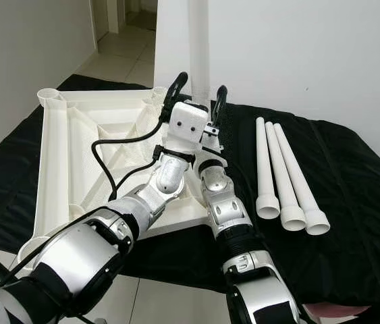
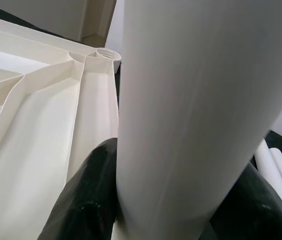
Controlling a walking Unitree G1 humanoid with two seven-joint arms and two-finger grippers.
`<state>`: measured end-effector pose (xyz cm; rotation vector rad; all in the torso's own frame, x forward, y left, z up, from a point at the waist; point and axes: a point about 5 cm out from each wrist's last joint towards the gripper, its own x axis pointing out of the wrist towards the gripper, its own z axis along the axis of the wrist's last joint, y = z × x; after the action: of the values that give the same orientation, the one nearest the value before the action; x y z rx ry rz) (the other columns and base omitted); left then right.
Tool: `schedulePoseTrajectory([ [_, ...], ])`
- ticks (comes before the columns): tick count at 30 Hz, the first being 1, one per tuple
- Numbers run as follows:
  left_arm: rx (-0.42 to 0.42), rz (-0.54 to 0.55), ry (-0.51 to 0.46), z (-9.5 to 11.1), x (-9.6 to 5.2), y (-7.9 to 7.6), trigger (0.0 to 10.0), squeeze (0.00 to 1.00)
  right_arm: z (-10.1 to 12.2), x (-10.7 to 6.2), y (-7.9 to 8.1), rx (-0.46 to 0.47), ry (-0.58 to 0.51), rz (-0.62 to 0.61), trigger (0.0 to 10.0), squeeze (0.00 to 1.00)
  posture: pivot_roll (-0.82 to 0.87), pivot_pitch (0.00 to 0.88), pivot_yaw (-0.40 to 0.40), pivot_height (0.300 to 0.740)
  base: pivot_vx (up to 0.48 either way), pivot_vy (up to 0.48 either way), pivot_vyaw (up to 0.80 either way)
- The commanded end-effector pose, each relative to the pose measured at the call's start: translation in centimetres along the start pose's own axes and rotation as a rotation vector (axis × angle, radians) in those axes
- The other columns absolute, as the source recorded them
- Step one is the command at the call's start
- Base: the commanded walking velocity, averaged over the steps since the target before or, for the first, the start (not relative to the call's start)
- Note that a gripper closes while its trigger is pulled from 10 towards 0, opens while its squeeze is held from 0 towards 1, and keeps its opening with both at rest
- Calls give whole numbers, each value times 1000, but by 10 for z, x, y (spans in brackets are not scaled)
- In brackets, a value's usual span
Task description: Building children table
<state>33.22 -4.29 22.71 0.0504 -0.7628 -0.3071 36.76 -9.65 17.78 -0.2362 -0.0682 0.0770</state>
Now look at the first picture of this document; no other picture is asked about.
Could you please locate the white plastic children table top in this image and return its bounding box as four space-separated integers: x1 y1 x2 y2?
18 86 217 271

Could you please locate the pink cloth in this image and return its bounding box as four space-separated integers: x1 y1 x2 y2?
311 302 373 319

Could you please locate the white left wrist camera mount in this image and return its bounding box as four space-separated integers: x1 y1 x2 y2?
161 101 211 153

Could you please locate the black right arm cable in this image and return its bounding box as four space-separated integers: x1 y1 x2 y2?
207 157 248 203

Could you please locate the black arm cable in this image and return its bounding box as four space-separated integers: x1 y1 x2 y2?
92 120 167 200
207 157 248 203

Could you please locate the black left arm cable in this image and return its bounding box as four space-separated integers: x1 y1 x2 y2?
92 120 167 200

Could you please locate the white door frame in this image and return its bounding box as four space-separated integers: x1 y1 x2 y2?
107 0 117 34

